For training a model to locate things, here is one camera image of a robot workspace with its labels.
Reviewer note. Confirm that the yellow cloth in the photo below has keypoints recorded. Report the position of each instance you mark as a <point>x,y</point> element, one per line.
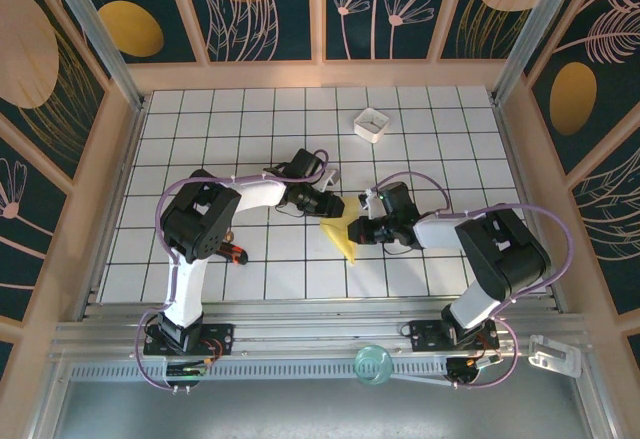
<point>342,241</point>

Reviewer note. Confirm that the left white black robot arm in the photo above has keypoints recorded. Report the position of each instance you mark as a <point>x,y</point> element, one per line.
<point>200,224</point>

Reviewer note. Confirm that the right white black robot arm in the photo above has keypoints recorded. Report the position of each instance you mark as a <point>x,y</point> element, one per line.
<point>500,254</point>

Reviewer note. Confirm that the white square box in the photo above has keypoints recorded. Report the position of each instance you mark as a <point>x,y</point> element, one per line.
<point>372,124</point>

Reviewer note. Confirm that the grey metal sheet panel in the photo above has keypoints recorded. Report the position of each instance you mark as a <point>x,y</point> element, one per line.
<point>300,414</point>

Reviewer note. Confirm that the red black utility knife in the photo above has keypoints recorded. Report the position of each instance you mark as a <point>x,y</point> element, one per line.
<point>235,254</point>

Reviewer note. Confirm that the clear round glass cup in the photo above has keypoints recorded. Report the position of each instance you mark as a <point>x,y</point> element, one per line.
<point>372,365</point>

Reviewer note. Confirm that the right black controller board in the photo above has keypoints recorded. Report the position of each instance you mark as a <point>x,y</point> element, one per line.
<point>467,369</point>

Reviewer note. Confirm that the black controller board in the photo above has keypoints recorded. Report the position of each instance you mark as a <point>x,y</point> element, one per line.
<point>187,371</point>
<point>467,369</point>

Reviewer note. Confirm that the left black controller board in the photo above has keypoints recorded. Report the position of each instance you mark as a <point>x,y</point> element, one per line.
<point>187,371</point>

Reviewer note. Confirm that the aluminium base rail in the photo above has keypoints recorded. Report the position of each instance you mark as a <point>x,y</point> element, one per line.
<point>310,331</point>

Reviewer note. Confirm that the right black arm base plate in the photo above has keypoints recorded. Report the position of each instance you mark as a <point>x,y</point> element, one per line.
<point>425,336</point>

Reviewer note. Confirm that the aluminium side rail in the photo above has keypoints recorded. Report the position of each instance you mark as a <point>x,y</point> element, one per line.
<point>513,159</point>
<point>127,159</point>

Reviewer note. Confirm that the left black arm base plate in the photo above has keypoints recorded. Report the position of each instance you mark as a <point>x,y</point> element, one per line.
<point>220,336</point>

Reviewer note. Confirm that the aluminium corner post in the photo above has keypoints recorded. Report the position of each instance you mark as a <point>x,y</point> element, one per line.
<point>95,29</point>
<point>535,29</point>

